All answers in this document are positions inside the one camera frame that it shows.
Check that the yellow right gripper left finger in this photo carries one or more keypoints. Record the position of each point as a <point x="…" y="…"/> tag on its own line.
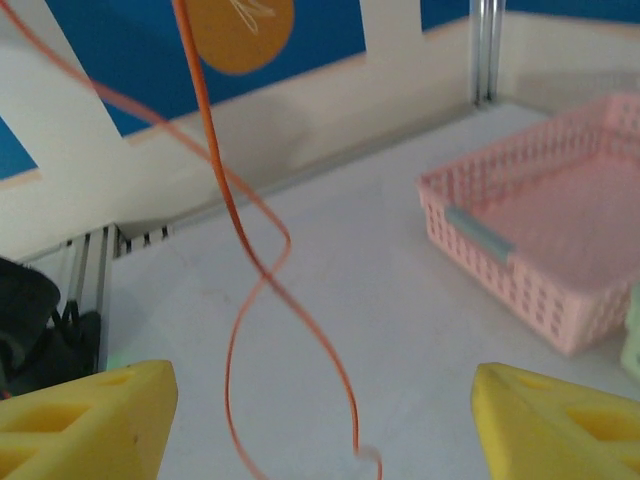
<point x="75" y="430"/>

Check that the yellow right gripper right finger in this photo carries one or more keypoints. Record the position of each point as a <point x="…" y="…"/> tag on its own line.
<point x="560" y="430"/>

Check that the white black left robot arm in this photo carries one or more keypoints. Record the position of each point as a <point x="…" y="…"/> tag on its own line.
<point x="25" y="300"/>

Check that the green plastic basket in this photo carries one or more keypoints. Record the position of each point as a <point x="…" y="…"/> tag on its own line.
<point x="632" y="340"/>

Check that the pink plastic basket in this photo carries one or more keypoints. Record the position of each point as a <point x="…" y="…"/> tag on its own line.
<point x="525" y="300"/>

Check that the blue panel white line drawing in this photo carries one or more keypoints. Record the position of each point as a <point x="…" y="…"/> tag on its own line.
<point x="12" y="150"/>
<point x="445" y="12"/>

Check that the blue panel large orange circle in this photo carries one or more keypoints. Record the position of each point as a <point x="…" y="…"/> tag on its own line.
<point x="125" y="50"/>

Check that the blue panel small orange circle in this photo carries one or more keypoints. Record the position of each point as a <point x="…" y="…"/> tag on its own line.
<point x="575" y="7"/>

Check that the aluminium frame post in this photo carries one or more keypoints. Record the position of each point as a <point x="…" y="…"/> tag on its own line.
<point x="486" y="50"/>

